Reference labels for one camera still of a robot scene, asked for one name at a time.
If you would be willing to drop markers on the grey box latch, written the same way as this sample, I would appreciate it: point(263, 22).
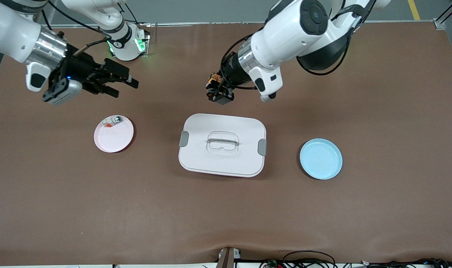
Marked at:
point(183, 139)
point(262, 147)

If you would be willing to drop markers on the pink round plate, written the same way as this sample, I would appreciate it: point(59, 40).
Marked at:
point(114, 139)

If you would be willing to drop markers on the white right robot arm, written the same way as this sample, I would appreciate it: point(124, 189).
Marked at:
point(9, 33)

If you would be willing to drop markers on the blue round plate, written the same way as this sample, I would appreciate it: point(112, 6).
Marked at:
point(321, 159)

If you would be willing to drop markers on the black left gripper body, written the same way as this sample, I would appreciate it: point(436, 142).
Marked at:
point(232, 72)

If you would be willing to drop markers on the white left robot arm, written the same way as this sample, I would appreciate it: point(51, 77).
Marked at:
point(285, 33)

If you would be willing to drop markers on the metal table edge rail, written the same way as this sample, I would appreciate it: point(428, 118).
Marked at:
point(192, 23)

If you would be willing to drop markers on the aluminium frame post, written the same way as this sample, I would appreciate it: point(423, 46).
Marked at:
point(443, 18)

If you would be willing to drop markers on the white lidded storage box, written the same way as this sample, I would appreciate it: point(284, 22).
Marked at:
point(222, 163)

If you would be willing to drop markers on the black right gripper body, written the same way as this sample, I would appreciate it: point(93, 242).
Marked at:
point(80, 67)

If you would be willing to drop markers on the small orange toy object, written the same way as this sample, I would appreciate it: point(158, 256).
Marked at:
point(214, 79)

